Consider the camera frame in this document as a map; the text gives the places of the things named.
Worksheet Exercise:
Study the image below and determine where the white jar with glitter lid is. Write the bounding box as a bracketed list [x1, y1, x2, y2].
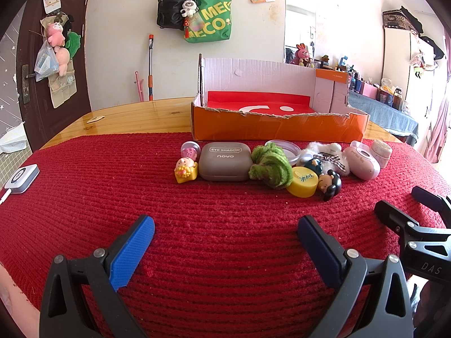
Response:
[370, 140, 393, 168]

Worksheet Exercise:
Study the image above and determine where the pink clothes hanger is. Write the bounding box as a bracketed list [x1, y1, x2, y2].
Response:
[134, 71, 145, 103]

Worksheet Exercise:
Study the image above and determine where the clear round plastic lid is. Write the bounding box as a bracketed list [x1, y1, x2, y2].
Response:
[264, 140, 302, 166]

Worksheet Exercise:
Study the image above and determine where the pink watermelon figurine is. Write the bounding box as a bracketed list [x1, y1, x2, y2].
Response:
[180, 141, 202, 159]

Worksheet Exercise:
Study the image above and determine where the green plush toy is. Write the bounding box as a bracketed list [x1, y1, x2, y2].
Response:
[65, 32, 82, 59]

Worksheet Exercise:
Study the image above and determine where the clear plastic bag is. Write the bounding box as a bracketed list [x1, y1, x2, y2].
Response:
[34, 40, 60, 81]

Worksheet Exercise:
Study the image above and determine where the white bear plush charm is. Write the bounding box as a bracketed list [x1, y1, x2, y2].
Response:
[180, 0, 200, 18]

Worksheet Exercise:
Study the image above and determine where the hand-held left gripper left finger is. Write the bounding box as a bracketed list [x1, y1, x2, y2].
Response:
[39, 215, 156, 338]

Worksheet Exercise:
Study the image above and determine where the side table with blue cloth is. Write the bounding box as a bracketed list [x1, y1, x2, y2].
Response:
[347, 90, 420, 145]

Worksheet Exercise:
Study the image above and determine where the yellow doll figurine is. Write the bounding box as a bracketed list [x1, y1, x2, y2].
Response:
[174, 158, 198, 184]

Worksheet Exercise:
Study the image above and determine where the white charger pad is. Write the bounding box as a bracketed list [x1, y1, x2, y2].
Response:
[4, 164, 40, 194]

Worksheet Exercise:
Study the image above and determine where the dark brown door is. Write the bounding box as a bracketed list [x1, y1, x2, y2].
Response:
[16, 0, 93, 152]

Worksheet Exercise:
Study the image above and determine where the grey eye shadow case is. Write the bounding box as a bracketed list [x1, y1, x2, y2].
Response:
[198, 142, 252, 183]

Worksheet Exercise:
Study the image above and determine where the patterned suitcase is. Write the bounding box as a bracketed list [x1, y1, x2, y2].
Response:
[382, 9, 423, 34]

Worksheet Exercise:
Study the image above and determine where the mop handle with orange grips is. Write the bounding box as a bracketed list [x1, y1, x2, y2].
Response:
[147, 34, 156, 102]

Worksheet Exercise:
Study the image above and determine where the pink bear plush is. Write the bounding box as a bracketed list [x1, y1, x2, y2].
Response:
[46, 22, 66, 47]

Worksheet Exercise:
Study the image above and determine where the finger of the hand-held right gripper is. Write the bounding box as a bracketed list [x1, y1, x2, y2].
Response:
[412, 186, 451, 226]
[374, 200, 420, 245]

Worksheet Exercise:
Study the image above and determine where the pink rabbit plush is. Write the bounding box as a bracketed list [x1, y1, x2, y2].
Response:
[294, 43, 311, 66]

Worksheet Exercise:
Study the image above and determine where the row of bottles and jars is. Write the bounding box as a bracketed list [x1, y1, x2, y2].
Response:
[317, 54, 411, 113]

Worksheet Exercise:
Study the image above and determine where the pink round compact device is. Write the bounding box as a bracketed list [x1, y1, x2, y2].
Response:
[343, 141, 382, 180]

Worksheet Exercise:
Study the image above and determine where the white wardrobe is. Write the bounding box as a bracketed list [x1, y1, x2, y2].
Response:
[382, 26, 446, 141]

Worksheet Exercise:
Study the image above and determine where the pink curtain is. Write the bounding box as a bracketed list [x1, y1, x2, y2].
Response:
[423, 92, 451, 163]

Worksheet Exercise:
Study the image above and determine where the black backpack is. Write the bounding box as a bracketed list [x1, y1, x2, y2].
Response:
[157, 0, 194, 30]

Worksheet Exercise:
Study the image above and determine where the green tote bag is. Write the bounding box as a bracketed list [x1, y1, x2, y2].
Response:
[183, 0, 232, 44]

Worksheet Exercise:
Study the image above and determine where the dark blue doll figurine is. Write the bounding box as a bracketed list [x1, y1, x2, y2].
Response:
[304, 158, 323, 177]

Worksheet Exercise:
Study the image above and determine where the peach plush toy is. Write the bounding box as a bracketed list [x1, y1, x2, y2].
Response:
[54, 47, 71, 77]

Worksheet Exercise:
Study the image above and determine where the black-haired doll figurine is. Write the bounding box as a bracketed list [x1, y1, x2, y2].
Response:
[318, 170, 342, 202]

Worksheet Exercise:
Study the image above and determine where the red knitted mat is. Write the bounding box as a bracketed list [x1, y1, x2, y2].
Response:
[0, 132, 451, 338]

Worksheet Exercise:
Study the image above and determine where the orange cardboard box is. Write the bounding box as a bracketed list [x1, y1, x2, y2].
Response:
[191, 54, 370, 142]

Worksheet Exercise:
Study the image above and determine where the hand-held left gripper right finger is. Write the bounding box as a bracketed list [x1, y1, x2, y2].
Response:
[297, 215, 414, 338]

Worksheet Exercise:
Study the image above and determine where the white fluffy plush toy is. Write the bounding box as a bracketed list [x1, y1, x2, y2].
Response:
[299, 142, 351, 177]

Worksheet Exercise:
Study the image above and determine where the green fuzzy scrunchie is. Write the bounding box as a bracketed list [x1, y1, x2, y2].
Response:
[248, 144, 294, 190]

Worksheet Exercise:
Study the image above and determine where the beige hanging organiser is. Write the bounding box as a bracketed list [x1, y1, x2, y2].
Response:
[40, 17, 78, 109]

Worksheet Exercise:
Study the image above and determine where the yellow round tin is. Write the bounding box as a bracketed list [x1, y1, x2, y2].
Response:
[286, 166, 319, 198]

